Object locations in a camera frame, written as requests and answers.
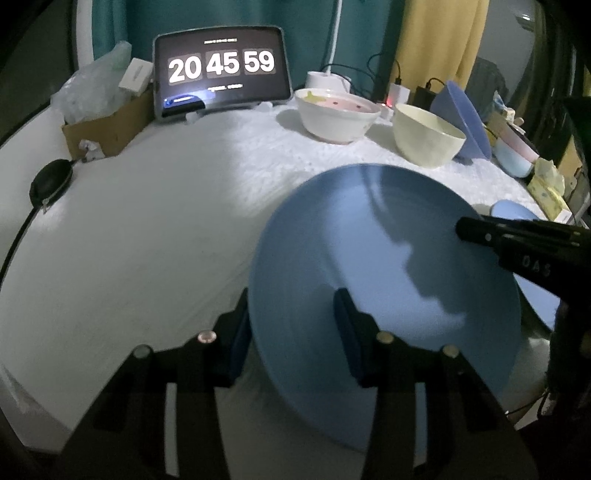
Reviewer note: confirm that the white power strip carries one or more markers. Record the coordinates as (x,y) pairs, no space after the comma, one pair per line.
(387,107)

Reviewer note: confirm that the white desk lamp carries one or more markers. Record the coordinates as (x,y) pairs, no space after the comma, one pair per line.
(325,81)

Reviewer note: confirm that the clear plastic bag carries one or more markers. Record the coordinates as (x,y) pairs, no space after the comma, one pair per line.
(87,87)

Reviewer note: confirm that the cardboard box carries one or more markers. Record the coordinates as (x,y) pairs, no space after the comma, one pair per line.
(111,124)

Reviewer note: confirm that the black round pouch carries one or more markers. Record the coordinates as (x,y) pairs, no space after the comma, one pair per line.
(51,184)

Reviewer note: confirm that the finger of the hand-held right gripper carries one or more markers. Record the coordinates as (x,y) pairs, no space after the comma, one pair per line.
(480,229)

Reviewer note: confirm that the blue plate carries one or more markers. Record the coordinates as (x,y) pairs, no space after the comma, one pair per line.
(369,240)
(538,300)

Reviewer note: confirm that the cream bowl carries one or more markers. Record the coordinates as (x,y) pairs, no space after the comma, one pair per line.
(425,138)

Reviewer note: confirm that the light blue steel-lined bowl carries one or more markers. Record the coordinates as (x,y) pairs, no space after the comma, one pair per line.
(512,164)

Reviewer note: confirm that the tablet with clock display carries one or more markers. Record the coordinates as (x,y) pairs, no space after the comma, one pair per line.
(221,64)

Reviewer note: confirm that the teal curtain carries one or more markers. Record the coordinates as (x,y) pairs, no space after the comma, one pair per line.
(221,14)

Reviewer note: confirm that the open yellow tissue pack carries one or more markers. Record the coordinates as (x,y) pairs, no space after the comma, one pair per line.
(549,175)

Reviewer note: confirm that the black power adapter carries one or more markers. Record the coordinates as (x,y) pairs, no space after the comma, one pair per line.
(425,97)

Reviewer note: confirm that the yellow curtain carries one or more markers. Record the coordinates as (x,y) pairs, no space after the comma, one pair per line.
(438,32)

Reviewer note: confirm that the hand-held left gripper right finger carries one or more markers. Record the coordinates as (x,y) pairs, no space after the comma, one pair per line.
(347,332)

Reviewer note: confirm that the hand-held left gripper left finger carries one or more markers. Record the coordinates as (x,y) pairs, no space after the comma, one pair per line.
(240,337)

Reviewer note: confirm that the yellow printed tissue pack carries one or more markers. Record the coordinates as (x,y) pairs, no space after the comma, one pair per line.
(549,203)

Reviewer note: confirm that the small white box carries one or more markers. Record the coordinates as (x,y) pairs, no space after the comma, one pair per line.
(135,76)

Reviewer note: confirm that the white strawberry print bowl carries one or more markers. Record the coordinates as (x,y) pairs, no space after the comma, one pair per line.
(332,122)

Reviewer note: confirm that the white charger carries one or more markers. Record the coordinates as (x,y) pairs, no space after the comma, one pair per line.
(398,93)

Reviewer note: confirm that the pink steel-lined bowl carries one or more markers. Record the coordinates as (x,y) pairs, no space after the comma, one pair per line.
(519,143)

